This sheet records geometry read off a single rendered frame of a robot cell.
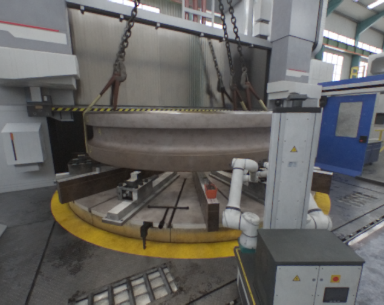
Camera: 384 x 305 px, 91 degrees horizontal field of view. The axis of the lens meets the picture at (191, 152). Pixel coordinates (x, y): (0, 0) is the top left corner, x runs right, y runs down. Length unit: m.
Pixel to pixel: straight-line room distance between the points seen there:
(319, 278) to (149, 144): 2.56
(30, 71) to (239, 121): 3.07
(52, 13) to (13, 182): 3.67
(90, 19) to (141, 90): 1.86
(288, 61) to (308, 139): 5.13
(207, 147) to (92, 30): 4.06
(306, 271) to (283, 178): 0.63
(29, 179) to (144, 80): 3.69
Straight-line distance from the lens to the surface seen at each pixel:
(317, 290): 1.69
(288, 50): 6.74
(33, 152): 5.28
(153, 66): 5.80
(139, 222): 2.83
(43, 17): 4.24
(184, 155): 2.85
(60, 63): 3.61
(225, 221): 1.94
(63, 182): 3.66
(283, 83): 6.43
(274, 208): 1.76
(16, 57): 3.70
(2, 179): 5.96
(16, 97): 4.66
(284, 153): 1.64
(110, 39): 5.73
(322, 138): 7.43
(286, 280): 1.56
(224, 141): 3.07
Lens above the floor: 1.73
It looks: 11 degrees down
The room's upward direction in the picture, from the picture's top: straight up
